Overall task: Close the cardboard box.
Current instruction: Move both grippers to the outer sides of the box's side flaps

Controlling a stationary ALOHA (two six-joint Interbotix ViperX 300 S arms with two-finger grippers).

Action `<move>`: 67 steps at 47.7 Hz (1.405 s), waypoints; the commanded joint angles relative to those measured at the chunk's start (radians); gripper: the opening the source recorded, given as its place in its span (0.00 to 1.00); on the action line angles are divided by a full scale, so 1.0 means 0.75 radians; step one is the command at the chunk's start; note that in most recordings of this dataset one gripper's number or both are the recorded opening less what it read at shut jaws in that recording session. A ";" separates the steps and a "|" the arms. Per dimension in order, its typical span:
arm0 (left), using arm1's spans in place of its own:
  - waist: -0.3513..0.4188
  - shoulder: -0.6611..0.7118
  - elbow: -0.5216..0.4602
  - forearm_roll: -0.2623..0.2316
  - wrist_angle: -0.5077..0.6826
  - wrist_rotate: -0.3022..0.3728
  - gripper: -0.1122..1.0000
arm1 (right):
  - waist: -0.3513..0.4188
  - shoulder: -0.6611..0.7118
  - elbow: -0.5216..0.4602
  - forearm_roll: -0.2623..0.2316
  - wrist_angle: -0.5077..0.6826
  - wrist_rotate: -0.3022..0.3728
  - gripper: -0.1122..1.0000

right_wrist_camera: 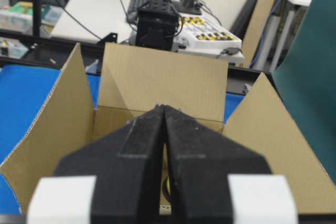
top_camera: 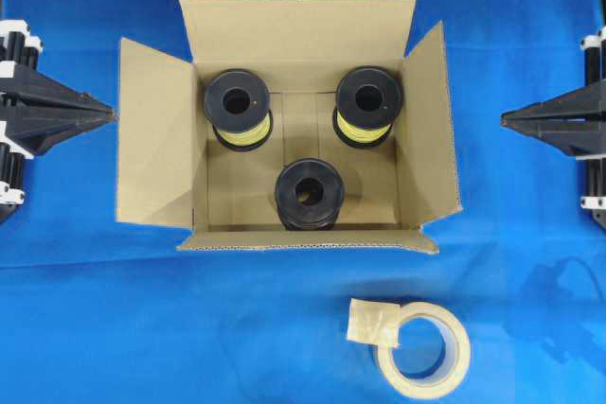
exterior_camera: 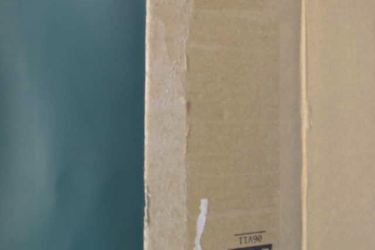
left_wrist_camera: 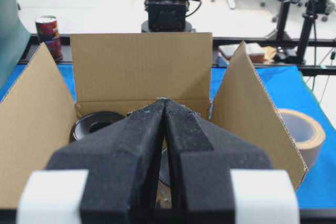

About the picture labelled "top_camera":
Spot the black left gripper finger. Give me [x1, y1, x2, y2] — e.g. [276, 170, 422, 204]
[1, 113, 116, 156]
[1, 62, 114, 115]

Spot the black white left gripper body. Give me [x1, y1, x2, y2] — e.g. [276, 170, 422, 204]
[0, 19, 45, 225]

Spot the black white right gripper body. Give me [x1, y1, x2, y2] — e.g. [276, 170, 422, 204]
[579, 25, 606, 230]

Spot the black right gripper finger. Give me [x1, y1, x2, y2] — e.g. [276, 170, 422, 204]
[501, 79, 605, 123]
[501, 119, 605, 157]

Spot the brown cardboard box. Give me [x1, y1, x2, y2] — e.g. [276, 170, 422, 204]
[116, 0, 462, 254]

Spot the blue table cloth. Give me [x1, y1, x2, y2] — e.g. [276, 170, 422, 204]
[1, 0, 605, 403]

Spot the black spool front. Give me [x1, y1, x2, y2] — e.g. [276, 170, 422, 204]
[274, 158, 345, 231]

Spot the beige packing tape roll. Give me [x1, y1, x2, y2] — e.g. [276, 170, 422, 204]
[347, 298, 472, 400]

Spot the black spool yellow wire left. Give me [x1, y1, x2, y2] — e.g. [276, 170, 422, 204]
[203, 67, 276, 152]

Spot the black spool yellow wire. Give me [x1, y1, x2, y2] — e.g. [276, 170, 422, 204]
[331, 65, 404, 150]
[203, 67, 276, 152]

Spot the black spool yellow wire right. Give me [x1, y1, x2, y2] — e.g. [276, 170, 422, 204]
[331, 65, 404, 150]

